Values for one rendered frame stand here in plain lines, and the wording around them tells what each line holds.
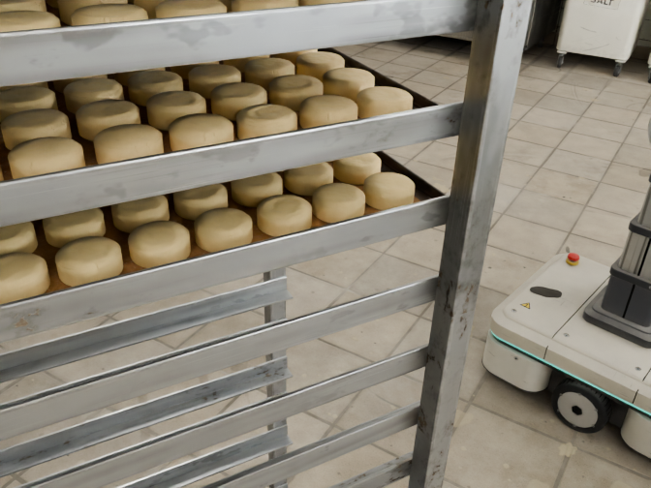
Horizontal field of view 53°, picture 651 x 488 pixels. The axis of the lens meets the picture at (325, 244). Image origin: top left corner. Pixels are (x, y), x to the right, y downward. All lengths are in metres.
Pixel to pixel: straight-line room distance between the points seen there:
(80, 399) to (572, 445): 1.65
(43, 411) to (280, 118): 0.29
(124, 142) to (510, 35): 0.30
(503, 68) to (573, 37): 4.78
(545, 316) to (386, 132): 1.54
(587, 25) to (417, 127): 4.76
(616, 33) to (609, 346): 3.57
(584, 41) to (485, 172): 4.75
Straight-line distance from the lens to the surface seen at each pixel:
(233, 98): 0.58
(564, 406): 2.05
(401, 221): 0.60
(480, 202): 0.60
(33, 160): 0.50
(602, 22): 5.28
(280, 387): 1.28
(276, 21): 0.47
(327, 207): 0.60
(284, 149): 0.50
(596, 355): 1.95
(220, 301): 1.09
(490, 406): 2.08
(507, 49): 0.55
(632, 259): 1.97
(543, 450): 2.01
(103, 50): 0.44
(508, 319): 2.01
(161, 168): 0.47
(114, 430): 1.18
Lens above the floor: 1.44
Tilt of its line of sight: 32 degrees down
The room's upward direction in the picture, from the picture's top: 2 degrees clockwise
